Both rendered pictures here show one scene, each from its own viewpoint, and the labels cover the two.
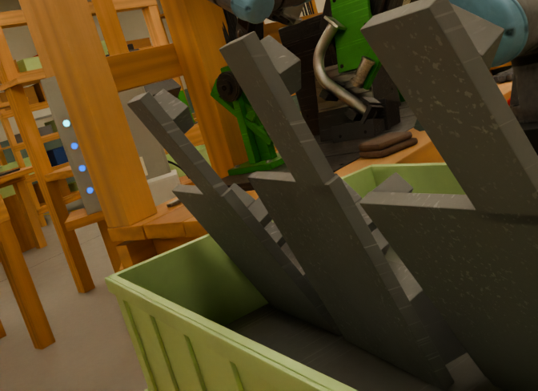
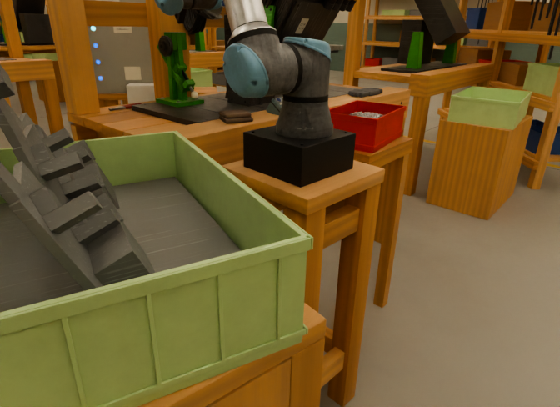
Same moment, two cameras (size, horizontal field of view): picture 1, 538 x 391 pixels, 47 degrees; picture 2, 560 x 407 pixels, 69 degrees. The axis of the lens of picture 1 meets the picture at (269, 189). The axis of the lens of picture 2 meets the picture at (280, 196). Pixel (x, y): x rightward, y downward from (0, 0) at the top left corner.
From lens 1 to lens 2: 0.42 m
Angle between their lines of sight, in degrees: 12
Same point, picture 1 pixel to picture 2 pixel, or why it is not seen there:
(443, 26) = not seen: outside the picture
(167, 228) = (94, 124)
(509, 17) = (254, 73)
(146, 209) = (92, 108)
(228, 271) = not seen: hidden behind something
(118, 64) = (99, 7)
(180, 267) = not seen: hidden behind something
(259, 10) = (171, 7)
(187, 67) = (151, 22)
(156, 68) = (128, 17)
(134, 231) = (79, 119)
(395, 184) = (71, 158)
